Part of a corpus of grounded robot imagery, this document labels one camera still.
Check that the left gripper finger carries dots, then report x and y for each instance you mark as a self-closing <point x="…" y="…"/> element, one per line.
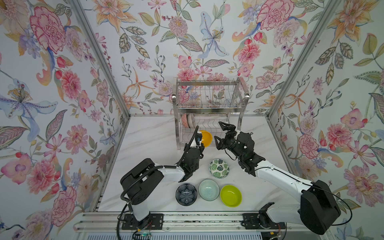
<point x="193" y="143"/>
<point x="200" y="146"/>

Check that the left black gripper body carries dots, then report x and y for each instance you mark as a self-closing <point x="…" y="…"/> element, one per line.
<point x="198" y="152"/>

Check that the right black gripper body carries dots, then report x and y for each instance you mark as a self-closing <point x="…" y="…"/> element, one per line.
<point x="232" y="144"/>

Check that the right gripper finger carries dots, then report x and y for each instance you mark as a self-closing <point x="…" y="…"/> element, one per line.
<point x="228" y="128"/>
<point x="221" y="144"/>

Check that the yellow bowl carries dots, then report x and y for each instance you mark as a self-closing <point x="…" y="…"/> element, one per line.
<point x="207" y="138"/>

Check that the pink striped bowl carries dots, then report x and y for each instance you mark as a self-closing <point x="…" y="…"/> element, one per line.
<point x="191" y="121"/>

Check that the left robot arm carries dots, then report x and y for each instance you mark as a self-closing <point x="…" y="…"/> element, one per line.
<point x="142" y="180"/>

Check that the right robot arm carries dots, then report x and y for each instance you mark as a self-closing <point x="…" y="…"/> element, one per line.
<point x="316" y="207"/>

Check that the steel two-tier dish rack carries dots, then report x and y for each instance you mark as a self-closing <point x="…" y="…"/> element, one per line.
<point x="210" y="102"/>

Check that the green leaf pattern bowl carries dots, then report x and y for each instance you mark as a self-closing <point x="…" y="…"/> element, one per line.
<point x="219" y="168"/>

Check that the dark blue flower bowl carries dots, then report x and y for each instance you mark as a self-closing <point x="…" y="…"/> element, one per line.
<point x="186" y="194"/>

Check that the pale celadon bowl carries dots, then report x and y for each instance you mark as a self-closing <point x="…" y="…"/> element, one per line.
<point x="209" y="190"/>

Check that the lime green bowl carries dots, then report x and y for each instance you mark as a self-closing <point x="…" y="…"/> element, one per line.
<point x="231" y="196"/>

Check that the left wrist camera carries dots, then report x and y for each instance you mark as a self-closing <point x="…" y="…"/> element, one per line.
<point x="198" y="137"/>

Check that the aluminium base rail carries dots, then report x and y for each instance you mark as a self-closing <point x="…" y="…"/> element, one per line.
<point x="171" y="222"/>

